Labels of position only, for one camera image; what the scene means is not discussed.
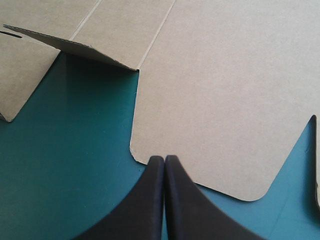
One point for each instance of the brown cardboard box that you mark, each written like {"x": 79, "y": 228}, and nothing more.
{"x": 205, "y": 95}

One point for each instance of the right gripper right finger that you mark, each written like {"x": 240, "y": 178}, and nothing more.
{"x": 190, "y": 215}

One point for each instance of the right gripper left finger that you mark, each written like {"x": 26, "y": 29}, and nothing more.
{"x": 140, "y": 207}

